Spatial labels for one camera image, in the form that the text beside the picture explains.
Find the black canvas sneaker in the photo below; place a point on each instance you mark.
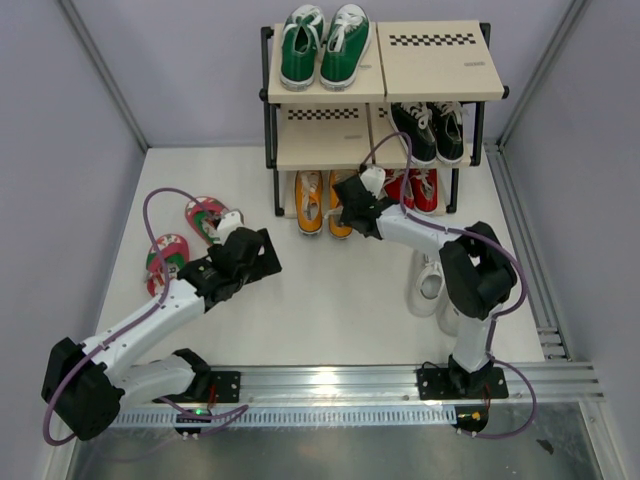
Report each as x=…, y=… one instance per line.
x=447, y=119
x=415, y=120

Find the white leather sneaker right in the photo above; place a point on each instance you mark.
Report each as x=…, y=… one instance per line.
x=448, y=318

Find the pink green sandal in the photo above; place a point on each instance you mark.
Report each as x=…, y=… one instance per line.
x=204, y=214
x=174, y=254

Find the red canvas sneaker left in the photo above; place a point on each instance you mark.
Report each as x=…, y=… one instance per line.
x=393, y=187

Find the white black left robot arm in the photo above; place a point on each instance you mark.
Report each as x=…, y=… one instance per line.
x=88, y=384

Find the slotted grey cable duct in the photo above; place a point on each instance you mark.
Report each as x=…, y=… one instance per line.
x=326, y=416

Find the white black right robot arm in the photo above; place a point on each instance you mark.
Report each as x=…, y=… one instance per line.
x=478, y=275

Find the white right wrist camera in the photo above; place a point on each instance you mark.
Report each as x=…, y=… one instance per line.
x=373, y=179

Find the aluminium mounting rail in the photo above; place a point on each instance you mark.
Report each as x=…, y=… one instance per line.
x=289, y=386

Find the orange canvas sneaker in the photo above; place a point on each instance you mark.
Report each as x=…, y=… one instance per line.
x=336, y=228
x=308, y=193

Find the red canvas sneaker right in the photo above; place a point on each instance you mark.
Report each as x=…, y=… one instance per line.
x=424, y=184

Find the white leather sneaker left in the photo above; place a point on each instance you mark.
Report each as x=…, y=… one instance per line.
x=426, y=286

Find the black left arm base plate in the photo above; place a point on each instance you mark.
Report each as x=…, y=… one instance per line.
x=211, y=387

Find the green canvas sneaker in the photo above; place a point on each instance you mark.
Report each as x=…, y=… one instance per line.
x=302, y=37
x=347, y=43

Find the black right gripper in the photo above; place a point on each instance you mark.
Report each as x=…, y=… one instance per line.
x=345, y=217

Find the red canvas sneaker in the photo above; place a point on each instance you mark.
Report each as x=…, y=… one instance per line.
x=424, y=184
x=393, y=187

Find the black canvas sneaker left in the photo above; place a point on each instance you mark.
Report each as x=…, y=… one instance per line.
x=415, y=120

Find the green canvas sneaker right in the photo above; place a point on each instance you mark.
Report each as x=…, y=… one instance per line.
x=347, y=43

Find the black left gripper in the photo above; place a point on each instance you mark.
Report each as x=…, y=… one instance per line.
x=265, y=264

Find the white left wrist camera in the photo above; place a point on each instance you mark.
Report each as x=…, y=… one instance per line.
x=230, y=221

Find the white leather sneaker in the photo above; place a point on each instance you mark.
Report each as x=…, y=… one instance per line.
x=426, y=286
x=448, y=318

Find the green canvas sneaker left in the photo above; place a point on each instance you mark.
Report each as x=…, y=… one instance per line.
x=302, y=37

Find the black canvas sneaker right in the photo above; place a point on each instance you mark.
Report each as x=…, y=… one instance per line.
x=447, y=119

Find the cream black shoe shelf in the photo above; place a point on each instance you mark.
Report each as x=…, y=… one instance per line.
x=318, y=129

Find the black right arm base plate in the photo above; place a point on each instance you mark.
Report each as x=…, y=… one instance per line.
x=440, y=382

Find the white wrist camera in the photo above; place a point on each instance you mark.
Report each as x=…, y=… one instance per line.
x=373, y=179
x=230, y=221

